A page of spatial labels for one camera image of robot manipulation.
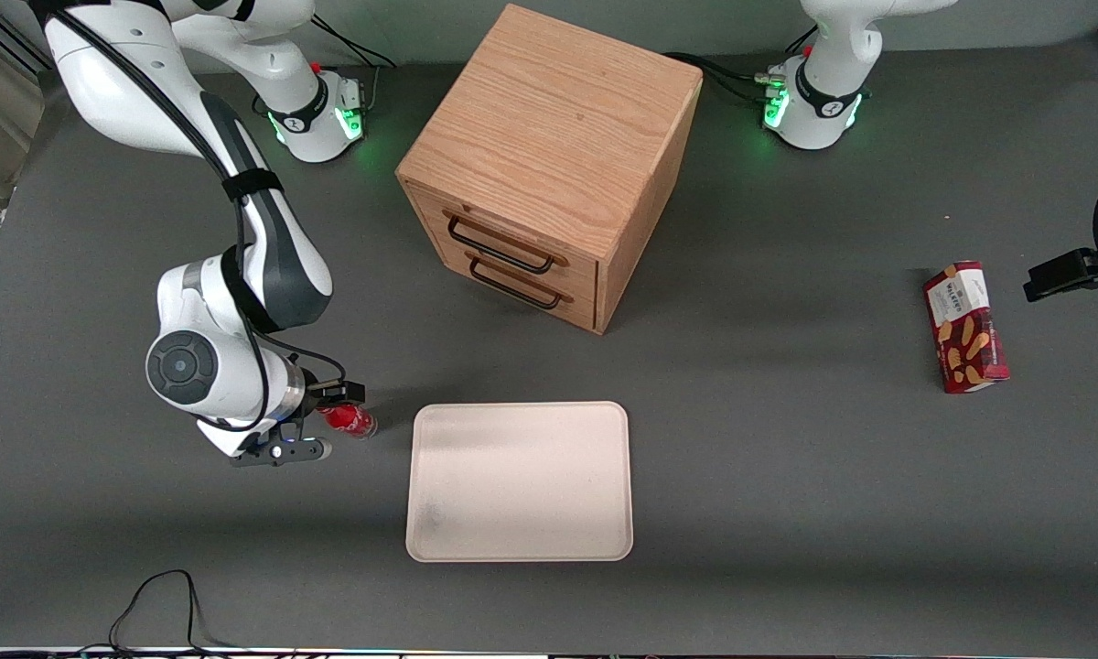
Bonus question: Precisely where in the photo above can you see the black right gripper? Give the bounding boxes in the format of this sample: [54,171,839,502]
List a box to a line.
[295,366,367,428]

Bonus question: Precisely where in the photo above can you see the cream plastic tray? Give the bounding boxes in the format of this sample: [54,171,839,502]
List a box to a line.
[405,401,634,563]

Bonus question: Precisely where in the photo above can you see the red cookie box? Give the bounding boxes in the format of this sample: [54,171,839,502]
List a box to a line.
[922,261,1011,394]

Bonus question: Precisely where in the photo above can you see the oak wooden drawer front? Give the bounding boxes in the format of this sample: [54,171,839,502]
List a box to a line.
[406,183,601,286]
[439,245,598,332]

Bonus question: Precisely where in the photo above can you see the oak wooden drawer cabinet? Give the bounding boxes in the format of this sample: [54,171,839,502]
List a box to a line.
[395,3,704,336]

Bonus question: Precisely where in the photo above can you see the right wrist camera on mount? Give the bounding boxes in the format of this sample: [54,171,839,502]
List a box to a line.
[229,438,333,470]

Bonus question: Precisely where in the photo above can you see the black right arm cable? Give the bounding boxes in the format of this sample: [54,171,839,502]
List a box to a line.
[29,0,349,433]

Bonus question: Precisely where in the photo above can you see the black metal drawer handle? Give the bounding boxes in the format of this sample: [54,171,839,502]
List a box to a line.
[446,215,557,275]
[468,256,565,310]

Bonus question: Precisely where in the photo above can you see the black velcro cable strap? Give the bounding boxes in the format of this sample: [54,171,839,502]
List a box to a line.
[221,168,285,203]

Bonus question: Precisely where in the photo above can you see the thin black loose cable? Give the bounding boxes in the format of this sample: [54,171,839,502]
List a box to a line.
[108,569,239,656]

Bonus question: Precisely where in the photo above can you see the black right arm base cables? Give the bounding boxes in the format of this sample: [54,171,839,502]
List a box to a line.
[309,16,397,72]

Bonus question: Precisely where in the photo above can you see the black arm base cables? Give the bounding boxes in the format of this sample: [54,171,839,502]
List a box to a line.
[663,26,820,103]
[309,16,397,72]

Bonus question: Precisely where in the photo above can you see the black left arm base cables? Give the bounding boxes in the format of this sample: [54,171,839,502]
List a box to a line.
[663,26,820,103]

